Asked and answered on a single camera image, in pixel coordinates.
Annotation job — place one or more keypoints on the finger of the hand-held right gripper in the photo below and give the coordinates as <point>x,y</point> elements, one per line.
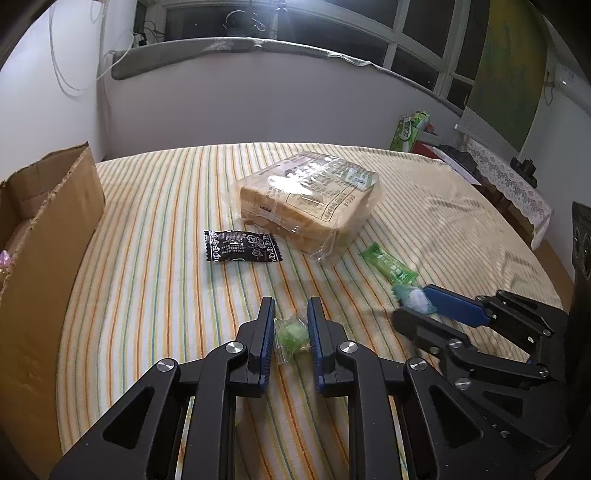
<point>429,330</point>
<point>455,304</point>

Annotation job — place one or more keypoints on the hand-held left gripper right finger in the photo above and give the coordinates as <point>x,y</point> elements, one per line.
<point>315,341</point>

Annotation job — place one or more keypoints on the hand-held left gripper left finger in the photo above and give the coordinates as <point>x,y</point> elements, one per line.
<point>267,341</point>

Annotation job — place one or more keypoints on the green jelly candy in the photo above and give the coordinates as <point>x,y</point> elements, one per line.
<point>291,337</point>

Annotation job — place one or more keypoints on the teal white candy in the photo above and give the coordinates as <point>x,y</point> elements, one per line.
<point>413,297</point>

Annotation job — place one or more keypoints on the green snack packet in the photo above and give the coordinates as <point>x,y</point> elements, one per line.
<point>388,265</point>

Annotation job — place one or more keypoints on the black snack packet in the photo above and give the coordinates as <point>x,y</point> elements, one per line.
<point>242,246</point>

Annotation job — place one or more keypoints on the side table with lace cloth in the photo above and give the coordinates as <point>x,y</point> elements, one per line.
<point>517,189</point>

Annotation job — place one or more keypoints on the sliced bread in clear bag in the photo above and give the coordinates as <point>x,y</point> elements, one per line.
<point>304,198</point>

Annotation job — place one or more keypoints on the dark figurine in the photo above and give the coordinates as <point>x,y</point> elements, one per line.
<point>524,168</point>

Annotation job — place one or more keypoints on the green white box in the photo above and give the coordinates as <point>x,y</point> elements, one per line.
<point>408,131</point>

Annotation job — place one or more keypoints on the pink wrapped candy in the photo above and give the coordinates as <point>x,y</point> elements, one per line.
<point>3,261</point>

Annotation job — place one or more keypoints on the large window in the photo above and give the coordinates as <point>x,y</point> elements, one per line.
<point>369,23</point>

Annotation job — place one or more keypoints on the white power strip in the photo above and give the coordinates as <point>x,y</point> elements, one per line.
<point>139,39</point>

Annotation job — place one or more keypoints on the green yellow wall poster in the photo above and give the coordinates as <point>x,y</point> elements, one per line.
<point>508,69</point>

